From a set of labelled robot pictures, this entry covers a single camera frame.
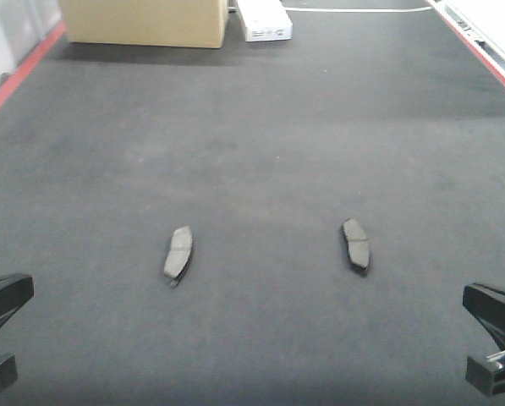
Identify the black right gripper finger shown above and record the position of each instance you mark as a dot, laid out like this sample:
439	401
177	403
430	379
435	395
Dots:
487	374
486	303

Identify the grey brake pad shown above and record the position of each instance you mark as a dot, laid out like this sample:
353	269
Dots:
179	255
358	245

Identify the black conveyor belt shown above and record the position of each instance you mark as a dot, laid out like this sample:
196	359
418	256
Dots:
380	114

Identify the cardboard box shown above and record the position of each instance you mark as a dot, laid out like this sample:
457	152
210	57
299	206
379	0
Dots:
194	24

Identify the white carton box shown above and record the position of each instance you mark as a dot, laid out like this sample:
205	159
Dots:
264	20

